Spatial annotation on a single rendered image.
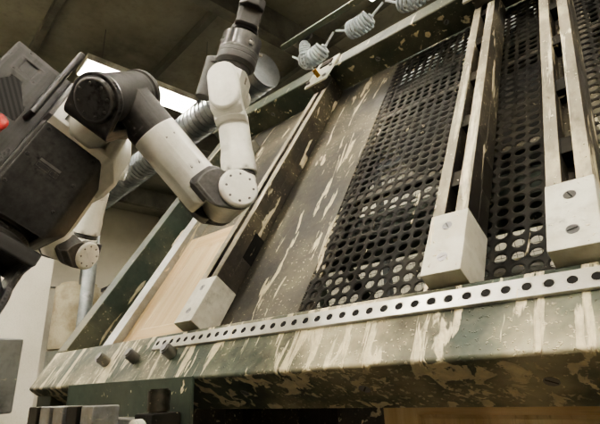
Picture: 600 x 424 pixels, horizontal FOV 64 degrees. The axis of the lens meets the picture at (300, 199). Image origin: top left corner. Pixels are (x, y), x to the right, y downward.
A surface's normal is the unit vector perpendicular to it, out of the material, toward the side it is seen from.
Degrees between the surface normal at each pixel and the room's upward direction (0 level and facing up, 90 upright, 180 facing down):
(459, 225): 57
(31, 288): 90
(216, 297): 90
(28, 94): 90
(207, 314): 90
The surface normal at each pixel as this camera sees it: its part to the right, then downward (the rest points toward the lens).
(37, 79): 0.75, -0.27
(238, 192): 0.48, -0.33
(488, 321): -0.58, -0.71
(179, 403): -0.66, -0.25
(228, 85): -0.15, -0.28
